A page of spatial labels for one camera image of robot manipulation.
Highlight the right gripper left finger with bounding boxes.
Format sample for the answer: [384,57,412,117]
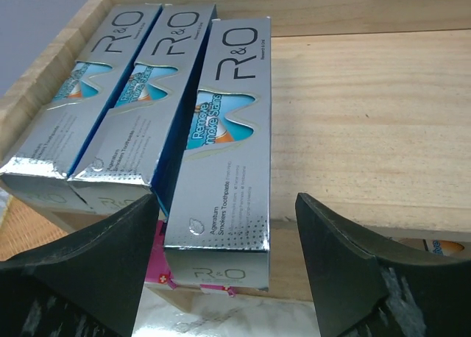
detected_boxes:
[1,195,159,336]

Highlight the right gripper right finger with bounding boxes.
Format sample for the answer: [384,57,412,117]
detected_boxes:
[295,193,470,336]

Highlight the blue green toothpaste box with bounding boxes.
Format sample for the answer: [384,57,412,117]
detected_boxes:
[1,3,162,212]

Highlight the metallic blue toothpaste box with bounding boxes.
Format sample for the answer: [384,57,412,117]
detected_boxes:
[163,17,272,290]
[68,4,217,215]

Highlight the wooden two-tier shelf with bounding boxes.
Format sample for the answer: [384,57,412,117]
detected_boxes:
[1,0,470,301]

